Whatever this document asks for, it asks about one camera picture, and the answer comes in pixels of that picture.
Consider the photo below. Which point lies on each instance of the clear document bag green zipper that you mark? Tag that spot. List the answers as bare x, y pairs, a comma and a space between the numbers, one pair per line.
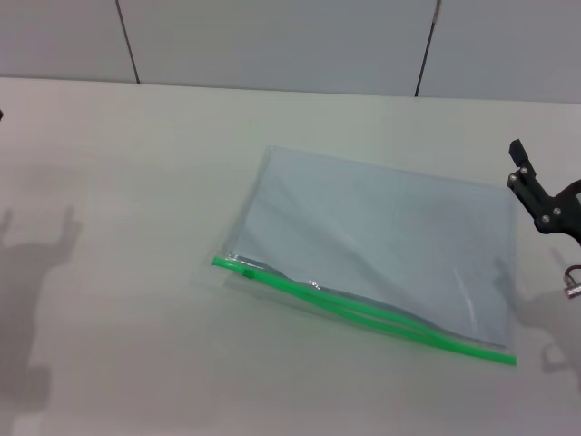
372, 236

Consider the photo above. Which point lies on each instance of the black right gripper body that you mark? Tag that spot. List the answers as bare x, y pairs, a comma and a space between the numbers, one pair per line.
573, 204

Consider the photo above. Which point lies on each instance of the green zipper slider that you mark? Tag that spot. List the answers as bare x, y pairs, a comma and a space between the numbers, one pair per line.
248, 273

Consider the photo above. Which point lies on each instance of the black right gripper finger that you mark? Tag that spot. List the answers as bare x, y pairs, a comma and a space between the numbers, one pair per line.
533, 195

